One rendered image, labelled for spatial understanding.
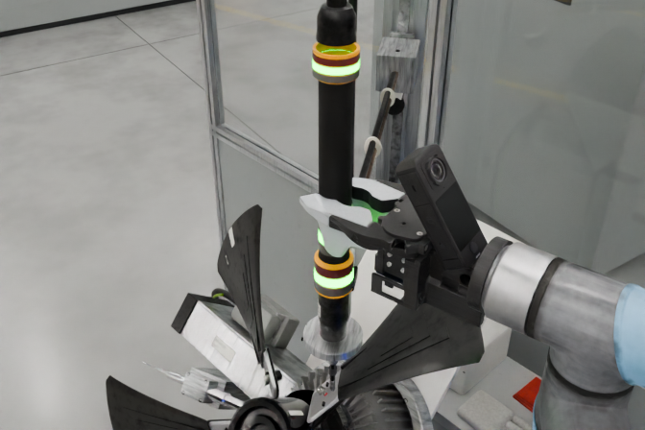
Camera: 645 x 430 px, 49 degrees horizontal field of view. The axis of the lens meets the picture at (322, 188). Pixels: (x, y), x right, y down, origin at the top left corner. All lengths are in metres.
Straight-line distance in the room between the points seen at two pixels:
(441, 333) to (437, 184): 0.35
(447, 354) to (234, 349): 0.50
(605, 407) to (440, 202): 0.22
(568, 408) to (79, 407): 2.32
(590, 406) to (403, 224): 0.23
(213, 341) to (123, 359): 1.62
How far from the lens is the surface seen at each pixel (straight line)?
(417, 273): 0.67
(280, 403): 1.04
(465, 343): 0.93
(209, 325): 1.36
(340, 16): 0.63
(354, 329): 0.86
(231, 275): 1.23
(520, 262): 0.64
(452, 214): 0.65
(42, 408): 2.87
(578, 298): 0.63
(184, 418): 1.19
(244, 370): 1.30
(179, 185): 3.90
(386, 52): 1.29
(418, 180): 0.63
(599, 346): 0.63
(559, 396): 0.68
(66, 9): 6.35
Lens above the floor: 2.06
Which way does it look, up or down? 33 degrees down
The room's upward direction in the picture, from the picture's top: straight up
